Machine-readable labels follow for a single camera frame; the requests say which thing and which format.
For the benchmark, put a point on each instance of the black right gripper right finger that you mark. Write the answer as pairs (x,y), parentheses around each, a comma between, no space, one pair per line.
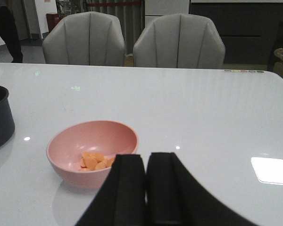
(176,198)

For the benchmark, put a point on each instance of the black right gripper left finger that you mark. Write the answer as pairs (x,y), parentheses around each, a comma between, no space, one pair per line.
(121,199)

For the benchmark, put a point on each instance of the orange ham slices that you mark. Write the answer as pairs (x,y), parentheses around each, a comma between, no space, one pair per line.
(95,161)

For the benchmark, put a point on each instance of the pink plastic bowl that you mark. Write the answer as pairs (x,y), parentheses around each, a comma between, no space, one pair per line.
(110,138)

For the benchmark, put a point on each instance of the dark blue saucepan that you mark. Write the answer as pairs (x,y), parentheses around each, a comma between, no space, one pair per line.
(7,125)

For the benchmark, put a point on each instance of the right grey upholstered chair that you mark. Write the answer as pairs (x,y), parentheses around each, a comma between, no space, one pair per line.
(180,41)

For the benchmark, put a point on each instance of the grey upholstered chair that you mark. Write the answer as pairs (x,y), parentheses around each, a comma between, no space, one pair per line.
(76,40)
(180,41)

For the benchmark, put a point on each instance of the left grey upholstered chair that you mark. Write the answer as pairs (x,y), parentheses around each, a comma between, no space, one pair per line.
(76,40)

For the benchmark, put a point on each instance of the dark grey counter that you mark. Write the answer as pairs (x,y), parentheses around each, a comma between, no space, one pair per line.
(247,27)

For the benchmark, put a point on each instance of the white cabinet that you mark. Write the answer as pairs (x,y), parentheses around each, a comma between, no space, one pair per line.
(156,8)

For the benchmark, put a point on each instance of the red trash bin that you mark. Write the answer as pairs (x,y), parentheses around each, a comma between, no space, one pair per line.
(52,20)

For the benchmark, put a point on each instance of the red barrier belt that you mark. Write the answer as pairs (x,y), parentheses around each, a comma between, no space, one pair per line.
(114,4)

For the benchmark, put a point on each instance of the walking person dark trousers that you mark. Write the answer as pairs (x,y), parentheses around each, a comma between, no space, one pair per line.
(8,31)

